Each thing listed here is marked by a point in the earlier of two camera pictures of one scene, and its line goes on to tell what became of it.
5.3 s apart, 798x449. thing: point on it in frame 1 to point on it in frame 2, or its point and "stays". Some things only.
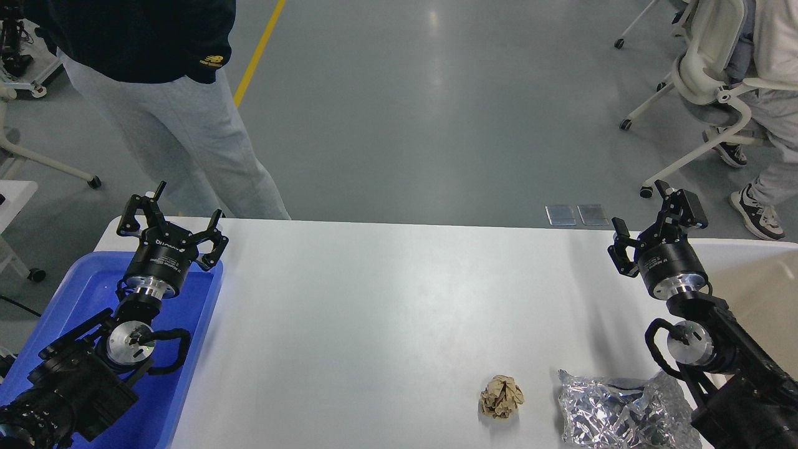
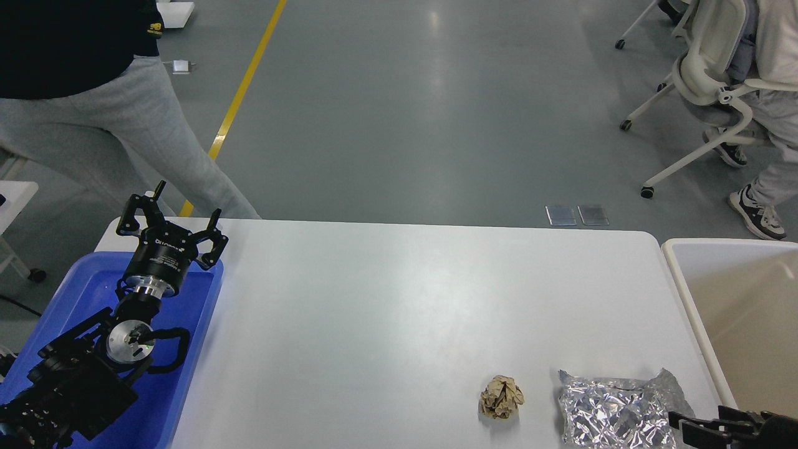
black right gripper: x=668 y=263 to x=777 y=431
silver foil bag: x=653 y=412 stays
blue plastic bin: x=85 y=290 stays
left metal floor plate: x=561 y=215 stays
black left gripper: x=164 y=257 stays
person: x=159 y=69 to x=83 y=90
